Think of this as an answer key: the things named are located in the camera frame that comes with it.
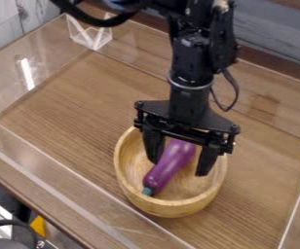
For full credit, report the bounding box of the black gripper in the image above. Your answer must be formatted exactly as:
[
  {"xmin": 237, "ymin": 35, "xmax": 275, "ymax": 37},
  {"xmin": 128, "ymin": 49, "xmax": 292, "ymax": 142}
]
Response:
[{"xmin": 134, "ymin": 72, "xmax": 240, "ymax": 177}]

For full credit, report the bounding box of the purple toy eggplant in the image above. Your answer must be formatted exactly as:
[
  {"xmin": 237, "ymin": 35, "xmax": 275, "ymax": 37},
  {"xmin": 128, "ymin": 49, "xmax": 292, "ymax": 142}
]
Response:
[{"xmin": 142, "ymin": 139, "xmax": 196, "ymax": 196}]

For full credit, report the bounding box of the brown wooden bowl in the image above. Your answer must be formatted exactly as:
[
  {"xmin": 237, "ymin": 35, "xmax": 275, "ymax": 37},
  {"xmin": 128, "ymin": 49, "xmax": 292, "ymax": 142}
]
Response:
[{"xmin": 114, "ymin": 127, "xmax": 227, "ymax": 218}]

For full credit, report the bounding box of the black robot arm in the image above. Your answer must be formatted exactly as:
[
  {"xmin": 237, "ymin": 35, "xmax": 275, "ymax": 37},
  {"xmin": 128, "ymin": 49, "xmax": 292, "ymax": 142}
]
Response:
[{"xmin": 50, "ymin": 0, "xmax": 240, "ymax": 176}]

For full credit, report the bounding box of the yellow label on equipment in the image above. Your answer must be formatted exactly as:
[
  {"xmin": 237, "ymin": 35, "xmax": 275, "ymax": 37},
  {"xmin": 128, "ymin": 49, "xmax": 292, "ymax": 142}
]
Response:
[{"xmin": 30, "ymin": 215, "xmax": 48, "ymax": 237}]

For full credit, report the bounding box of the clear acrylic tray wall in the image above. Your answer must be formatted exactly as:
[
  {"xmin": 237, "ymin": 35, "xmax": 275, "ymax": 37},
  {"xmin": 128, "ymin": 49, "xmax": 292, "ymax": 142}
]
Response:
[{"xmin": 0, "ymin": 124, "xmax": 192, "ymax": 249}]

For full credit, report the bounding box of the clear acrylic corner bracket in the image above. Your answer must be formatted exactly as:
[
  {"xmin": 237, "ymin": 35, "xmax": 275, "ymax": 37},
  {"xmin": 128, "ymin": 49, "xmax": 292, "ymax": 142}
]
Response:
[{"xmin": 68, "ymin": 15, "xmax": 113, "ymax": 52}]

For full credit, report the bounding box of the black cable lower left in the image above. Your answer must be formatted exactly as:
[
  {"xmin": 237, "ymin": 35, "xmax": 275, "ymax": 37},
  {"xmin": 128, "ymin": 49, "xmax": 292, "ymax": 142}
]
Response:
[{"xmin": 0, "ymin": 218, "xmax": 40, "ymax": 249}]

